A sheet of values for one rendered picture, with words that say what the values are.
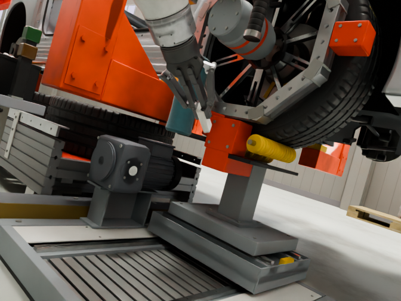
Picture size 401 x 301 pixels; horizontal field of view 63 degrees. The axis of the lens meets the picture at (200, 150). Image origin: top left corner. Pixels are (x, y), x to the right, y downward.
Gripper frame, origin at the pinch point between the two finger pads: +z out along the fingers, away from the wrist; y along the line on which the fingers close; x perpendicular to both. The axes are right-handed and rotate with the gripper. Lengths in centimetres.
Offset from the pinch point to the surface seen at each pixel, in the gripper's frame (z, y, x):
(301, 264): 67, 17, 0
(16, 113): 15, -104, 36
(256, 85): 18.7, 4.5, 41.5
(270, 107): 14.5, 11.6, 21.8
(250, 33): -11.1, 11.2, 17.0
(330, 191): 486, 28, 378
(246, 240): 44.1, 2.5, -5.6
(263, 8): -14.4, 14.2, 22.3
